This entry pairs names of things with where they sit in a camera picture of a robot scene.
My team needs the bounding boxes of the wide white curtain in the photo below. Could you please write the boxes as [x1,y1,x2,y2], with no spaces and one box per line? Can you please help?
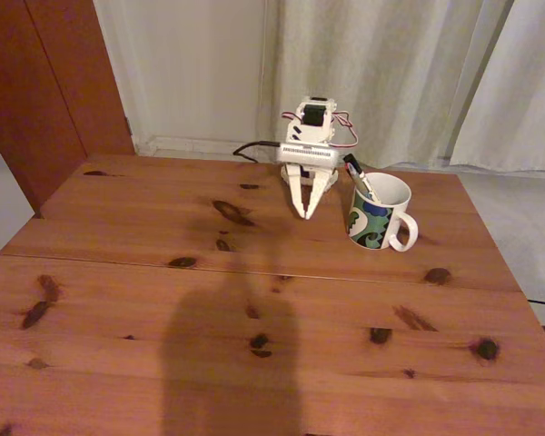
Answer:
[257,0,514,170]

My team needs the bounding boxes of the white mug green blue pattern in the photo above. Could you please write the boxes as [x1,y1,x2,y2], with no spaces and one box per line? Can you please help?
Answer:
[346,172,420,253]

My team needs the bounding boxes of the black camera cable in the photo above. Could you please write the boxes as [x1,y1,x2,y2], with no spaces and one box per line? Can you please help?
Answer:
[233,141,283,164]

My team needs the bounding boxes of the red white servo wires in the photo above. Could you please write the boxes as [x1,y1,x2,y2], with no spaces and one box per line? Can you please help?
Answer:
[281,109,360,149]

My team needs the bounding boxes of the white Pentel marker black cap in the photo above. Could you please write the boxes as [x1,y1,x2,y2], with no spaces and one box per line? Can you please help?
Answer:
[342,153,382,203]

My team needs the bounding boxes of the brown wooden cabinet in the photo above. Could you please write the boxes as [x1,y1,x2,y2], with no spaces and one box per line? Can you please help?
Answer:
[0,0,135,217]

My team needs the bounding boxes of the narrow white curtain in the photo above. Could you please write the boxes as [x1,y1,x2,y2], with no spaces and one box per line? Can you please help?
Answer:
[449,0,545,170]

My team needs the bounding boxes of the silver camera box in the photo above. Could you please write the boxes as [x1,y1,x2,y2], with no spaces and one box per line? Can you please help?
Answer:
[274,141,340,169]

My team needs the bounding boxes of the white door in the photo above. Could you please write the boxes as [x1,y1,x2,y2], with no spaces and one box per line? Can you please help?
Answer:
[93,0,268,155]

